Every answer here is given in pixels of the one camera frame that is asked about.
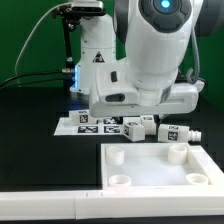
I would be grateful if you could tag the white L-shaped obstacle fence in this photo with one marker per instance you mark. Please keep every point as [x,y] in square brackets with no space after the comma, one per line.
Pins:
[123,202]

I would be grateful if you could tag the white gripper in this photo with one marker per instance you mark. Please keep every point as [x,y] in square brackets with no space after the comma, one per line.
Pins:
[122,89]

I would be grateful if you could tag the silver camera on stand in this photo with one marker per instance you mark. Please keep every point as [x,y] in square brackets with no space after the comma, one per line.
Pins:
[87,6]

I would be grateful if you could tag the white square tabletop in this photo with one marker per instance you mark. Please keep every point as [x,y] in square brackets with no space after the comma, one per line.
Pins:
[157,165]

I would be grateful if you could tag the white marker base sheet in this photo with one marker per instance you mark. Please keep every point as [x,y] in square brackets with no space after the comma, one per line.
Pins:
[106,126]

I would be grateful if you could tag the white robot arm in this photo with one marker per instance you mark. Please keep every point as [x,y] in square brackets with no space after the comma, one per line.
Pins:
[144,31]

